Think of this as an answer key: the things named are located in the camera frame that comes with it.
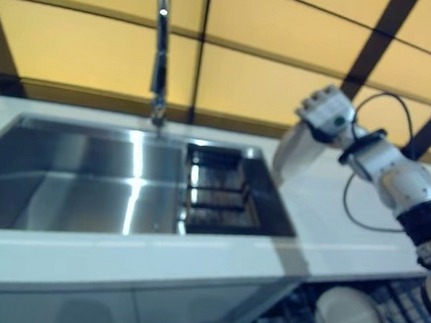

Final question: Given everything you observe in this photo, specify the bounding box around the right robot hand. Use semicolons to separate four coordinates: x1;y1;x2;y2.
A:
293;83;358;146

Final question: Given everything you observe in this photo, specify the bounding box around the beige deep bowl plate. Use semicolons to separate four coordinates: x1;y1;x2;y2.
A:
314;285;390;323

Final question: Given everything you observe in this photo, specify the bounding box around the black built-in dishwasher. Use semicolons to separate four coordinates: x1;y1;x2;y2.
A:
232;264;431;323

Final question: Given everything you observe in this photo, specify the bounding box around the black dish drying rack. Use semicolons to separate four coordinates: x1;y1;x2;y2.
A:
178;142;266;240

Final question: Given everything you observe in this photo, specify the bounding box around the chrome kitchen faucet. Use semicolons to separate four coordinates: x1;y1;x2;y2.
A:
146;0;176;137

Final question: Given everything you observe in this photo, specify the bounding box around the white cabinet door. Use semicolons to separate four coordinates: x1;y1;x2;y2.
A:
129;269;301;323
0;278;138;323

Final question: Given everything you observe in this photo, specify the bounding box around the stainless steel sink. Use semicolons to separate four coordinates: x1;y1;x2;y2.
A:
0;112;304;251

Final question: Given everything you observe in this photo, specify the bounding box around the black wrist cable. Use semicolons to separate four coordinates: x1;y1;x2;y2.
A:
340;88;425;235

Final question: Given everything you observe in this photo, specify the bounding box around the wire dishwasher rack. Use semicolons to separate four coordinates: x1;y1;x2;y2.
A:
233;266;431;323

